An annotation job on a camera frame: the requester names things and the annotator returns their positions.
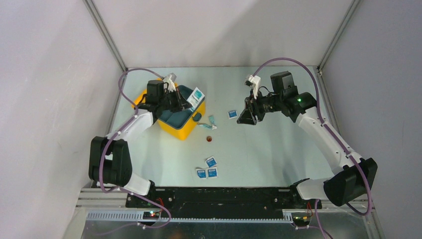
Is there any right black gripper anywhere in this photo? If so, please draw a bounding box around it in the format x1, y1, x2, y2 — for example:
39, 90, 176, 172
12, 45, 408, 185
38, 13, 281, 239
237, 89, 283, 125

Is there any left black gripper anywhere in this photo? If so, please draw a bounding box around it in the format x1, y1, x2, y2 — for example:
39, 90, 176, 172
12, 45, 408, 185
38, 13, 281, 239
159, 87, 192, 114

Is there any white teal striped packet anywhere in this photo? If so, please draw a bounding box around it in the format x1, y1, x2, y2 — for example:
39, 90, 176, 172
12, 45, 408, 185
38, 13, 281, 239
187, 87, 205, 111

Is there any dark teal divided tray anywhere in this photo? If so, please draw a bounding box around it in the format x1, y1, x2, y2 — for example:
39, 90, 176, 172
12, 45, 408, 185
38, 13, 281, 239
159, 85, 206, 130

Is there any yellow medicine kit box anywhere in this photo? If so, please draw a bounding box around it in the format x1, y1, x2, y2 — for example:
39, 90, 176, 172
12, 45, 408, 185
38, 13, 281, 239
133, 80, 206, 140

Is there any teal tube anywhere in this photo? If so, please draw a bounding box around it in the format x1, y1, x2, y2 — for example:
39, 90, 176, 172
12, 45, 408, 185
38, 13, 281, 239
197, 122, 212, 129
209, 115, 217, 130

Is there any blue alcohol pad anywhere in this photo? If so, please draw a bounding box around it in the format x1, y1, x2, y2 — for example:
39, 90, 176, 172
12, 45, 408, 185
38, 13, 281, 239
205, 156, 217, 168
206, 167, 218, 178
195, 168, 208, 179
227, 110, 238, 119

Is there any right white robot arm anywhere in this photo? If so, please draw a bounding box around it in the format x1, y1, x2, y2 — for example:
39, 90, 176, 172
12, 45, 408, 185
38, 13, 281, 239
237, 71, 378, 208

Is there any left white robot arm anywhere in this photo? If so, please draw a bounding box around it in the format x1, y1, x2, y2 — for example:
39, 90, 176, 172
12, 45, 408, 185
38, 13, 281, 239
88, 78, 194, 208

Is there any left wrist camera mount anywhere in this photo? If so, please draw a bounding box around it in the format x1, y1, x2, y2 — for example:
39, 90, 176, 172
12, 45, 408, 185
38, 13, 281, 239
162, 73, 177, 92

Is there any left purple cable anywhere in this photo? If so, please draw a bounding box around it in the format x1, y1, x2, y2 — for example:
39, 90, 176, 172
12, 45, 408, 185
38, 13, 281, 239
99, 68, 172, 229

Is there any purple cable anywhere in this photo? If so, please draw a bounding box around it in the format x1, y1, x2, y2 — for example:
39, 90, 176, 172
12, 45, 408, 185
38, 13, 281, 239
252, 57, 373, 239
99, 68, 172, 229

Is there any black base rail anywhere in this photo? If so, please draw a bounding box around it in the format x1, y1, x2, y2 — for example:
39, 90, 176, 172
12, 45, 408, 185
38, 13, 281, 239
146, 187, 322, 220

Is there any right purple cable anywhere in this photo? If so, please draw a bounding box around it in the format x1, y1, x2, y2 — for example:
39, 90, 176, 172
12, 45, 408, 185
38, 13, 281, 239
252, 57, 373, 239

